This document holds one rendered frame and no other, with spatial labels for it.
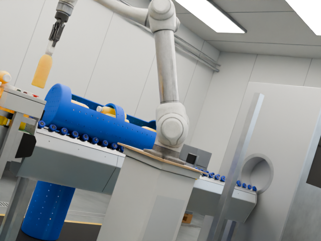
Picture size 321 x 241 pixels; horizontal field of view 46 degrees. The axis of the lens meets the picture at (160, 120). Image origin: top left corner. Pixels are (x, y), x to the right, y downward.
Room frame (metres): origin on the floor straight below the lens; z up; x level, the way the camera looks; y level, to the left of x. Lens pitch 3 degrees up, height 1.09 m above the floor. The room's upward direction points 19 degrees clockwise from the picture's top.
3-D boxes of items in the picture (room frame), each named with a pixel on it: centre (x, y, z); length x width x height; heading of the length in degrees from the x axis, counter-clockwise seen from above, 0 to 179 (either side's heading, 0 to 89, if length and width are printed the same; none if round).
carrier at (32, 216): (2.92, 0.59, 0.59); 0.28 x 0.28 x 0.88
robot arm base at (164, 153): (2.14, -0.10, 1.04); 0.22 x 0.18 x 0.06; 134
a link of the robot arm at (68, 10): (2.15, 0.72, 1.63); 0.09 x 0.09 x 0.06
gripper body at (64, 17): (2.15, 0.72, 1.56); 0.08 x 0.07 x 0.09; 37
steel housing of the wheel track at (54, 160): (2.98, -0.12, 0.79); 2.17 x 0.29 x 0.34; 127
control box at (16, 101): (2.00, 0.71, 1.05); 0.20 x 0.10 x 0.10; 127
